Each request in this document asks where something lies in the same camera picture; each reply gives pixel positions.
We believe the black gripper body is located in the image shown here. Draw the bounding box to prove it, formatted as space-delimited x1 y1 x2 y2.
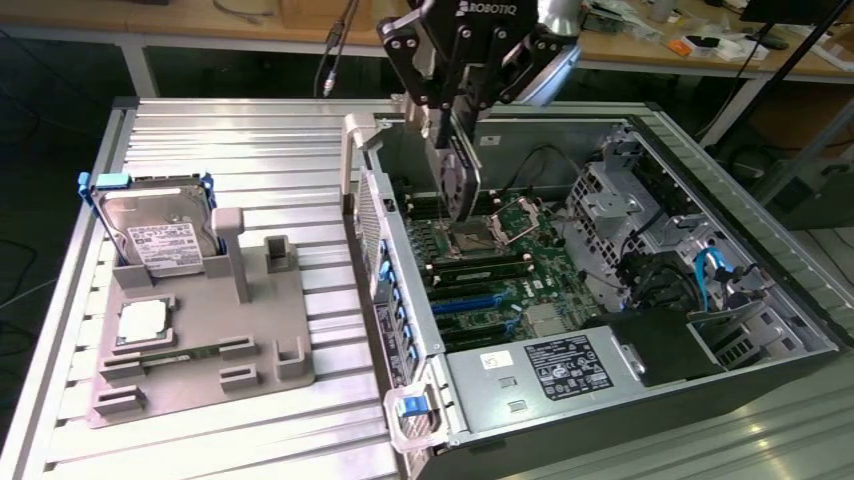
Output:
419 0 541 66

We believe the black graphics card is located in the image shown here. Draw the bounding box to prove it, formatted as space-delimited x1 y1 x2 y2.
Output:
402 93 485 225

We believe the blue expansion slot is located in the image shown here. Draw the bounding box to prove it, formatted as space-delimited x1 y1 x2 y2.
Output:
430 293 507 315

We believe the metal socket cover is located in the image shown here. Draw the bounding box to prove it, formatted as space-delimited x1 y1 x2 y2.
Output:
490 197 555 246

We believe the wooden workbench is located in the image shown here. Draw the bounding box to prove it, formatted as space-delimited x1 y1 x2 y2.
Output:
0 0 854 99

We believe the metal disk bay cage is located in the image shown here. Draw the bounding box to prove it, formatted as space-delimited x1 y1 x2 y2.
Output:
566 158 677 312

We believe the CPU socket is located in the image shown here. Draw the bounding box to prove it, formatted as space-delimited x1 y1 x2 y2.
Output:
441 218 503 260

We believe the metal slat table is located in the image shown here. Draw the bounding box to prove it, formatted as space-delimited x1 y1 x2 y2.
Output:
0 97 854 480

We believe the black slanted pole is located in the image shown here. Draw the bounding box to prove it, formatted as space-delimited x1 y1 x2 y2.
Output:
697 0 844 147

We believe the black monitor with stand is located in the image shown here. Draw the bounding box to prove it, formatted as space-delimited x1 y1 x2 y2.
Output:
738 0 854 50

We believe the green motherboard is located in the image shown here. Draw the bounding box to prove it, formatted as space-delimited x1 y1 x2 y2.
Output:
399 189 602 351

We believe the silver chipset heatsink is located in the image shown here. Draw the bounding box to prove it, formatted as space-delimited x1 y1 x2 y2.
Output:
523 304 570 336

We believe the black plastic shroud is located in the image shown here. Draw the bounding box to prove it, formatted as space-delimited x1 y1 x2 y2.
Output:
610 307 727 389

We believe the grey parts rack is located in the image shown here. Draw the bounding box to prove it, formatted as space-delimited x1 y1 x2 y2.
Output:
84 206 316 431

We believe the grey power supply unit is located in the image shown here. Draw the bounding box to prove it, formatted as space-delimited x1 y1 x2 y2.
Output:
443 327 650 434

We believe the silver CPU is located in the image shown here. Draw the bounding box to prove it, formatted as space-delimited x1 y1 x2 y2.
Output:
116 301 171 346

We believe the green RAM stick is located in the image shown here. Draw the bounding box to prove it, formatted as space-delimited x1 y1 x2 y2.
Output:
136 347 222 365

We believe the open black PC case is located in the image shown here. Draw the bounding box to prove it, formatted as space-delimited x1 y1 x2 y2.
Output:
339 110 848 480

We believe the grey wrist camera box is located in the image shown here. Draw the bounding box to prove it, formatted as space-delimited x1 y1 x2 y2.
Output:
519 42 585 109

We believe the black hanging arm cable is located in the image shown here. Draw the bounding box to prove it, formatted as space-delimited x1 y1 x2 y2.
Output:
316 0 363 99

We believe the black wire loop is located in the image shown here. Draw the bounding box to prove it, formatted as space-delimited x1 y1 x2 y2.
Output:
515 143 583 195

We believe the blue wire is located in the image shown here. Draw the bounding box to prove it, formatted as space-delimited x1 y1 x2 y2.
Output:
691 246 734 315

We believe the hard disk with blue bracket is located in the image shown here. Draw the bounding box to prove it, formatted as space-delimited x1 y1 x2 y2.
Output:
78 169 226 280

